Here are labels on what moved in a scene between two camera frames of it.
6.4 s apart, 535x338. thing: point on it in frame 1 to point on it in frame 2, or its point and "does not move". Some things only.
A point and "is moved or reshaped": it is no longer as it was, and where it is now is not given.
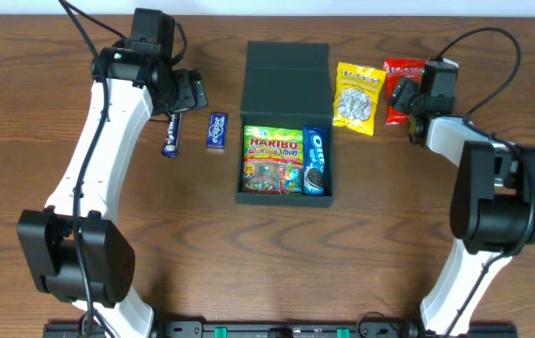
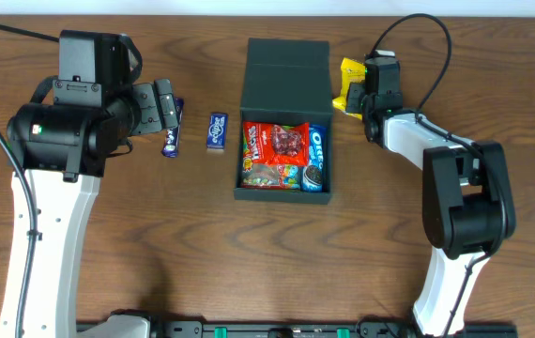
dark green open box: (286, 85) does not move
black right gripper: (402, 94) to (355, 97)
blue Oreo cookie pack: (314, 154) does not move
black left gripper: (189, 92) to (164, 105)
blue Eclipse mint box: (217, 133) does not move
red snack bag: (395, 71) is moved or reshaped
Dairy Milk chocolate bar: (170, 147) does not move
